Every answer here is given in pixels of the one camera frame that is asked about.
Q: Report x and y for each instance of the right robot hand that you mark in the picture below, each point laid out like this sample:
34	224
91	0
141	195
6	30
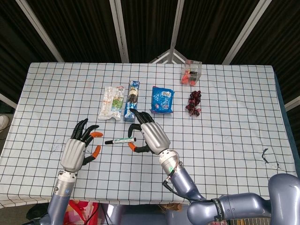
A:
154	138

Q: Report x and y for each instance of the dark red grape bunch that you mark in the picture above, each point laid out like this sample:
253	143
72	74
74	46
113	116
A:
194	96

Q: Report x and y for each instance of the blue cookie box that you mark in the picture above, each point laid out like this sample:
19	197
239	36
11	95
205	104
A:
131	100

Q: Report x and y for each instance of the clear plastic box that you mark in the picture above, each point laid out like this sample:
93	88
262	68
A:
196	66

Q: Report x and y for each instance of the black marker cap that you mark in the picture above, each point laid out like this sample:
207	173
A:
109	141

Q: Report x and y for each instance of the white green marker body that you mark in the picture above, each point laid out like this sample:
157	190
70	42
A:
124	140

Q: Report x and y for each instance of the white checked tablecloth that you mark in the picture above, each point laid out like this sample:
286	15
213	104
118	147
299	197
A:
211	145

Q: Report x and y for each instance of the white snack packet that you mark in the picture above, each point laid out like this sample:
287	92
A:
110	103

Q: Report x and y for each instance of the red shopping bag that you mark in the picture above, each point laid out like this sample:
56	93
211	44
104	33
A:
82	211

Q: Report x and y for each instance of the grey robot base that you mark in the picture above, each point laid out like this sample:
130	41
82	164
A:
140	218

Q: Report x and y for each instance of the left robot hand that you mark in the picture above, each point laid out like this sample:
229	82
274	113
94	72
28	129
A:
72	154

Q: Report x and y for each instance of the white shoe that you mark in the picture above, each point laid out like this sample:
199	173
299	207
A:
3	123

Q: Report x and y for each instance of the white frame post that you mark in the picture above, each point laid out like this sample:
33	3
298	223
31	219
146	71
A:
176	25
39	30
119	30
246	32

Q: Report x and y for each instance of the black bag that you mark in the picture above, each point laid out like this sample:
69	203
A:
37	212

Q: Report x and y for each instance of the black plastic toy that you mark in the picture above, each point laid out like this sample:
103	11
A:
193	72

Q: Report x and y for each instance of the white triangular frame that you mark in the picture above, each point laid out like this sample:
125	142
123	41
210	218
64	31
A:
172	56

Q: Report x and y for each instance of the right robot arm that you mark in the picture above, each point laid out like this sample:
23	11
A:
182	178

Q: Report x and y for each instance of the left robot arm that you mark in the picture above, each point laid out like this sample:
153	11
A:
62	194

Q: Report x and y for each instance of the blue snack bag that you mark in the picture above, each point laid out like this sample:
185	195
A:
161	100

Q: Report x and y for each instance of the orange plastic toy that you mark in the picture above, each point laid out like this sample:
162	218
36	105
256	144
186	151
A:
185	77
192	82

